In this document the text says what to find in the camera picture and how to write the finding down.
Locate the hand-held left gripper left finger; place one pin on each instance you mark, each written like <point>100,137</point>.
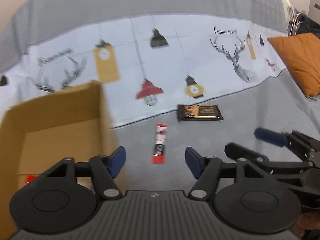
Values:
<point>118,162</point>

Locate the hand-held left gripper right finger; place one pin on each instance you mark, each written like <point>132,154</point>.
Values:
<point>193,162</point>

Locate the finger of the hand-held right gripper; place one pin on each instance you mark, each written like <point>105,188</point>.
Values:
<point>240,151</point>
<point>268,135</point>

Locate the red stick snack packet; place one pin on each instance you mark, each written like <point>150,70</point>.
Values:
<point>159,142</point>

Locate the dark brown snack packet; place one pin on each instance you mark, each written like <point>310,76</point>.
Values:
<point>200,112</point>

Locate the brown cardboard box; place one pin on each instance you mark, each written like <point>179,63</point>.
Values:
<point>62,130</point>

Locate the person's right hand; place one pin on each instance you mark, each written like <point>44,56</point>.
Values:
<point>308,226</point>

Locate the orange pillow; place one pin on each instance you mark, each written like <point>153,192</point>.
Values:
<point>300,60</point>

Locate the dark clothes pile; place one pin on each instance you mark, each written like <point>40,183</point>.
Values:
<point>306,23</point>

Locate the white rounded object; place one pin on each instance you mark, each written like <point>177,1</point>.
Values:
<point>287,7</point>

